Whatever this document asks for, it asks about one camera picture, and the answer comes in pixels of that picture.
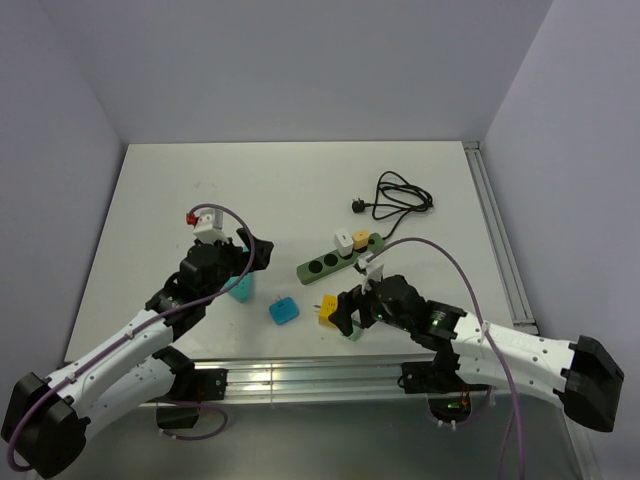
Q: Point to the yellow cube socket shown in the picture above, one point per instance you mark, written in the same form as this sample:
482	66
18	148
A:
325	309

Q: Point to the light green plug adapter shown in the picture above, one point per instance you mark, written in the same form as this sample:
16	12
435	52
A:
355	334

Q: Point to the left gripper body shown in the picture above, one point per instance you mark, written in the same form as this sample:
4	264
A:
232	264

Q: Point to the green power strip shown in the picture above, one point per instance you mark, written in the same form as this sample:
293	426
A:
332	262

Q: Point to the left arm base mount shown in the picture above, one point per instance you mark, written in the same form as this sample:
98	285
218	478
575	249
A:
195	385

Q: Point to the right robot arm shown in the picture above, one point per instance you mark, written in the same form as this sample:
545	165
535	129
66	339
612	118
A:
581	377

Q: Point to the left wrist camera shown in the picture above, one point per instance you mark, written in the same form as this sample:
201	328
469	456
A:
207	227

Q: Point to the white charger plug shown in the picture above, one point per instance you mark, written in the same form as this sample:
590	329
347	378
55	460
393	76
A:
343	242

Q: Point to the aluminium rail frame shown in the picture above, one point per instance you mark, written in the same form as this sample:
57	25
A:
420	196

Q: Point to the teal triangular power strip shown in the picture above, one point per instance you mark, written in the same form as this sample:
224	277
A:
241	290

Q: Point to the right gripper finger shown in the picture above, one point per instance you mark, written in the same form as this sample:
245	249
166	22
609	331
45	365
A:
365	318
347	304

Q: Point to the blue plug adapter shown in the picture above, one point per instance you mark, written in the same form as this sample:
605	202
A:
283	310

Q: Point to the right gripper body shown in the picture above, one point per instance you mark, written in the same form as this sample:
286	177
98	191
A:
381	313

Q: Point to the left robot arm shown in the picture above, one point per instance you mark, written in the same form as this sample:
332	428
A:
50	419

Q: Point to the small orange plug adapter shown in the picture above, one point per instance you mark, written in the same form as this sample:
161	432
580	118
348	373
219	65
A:
360	239

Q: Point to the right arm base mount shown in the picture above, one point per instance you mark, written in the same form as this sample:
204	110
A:
452	402

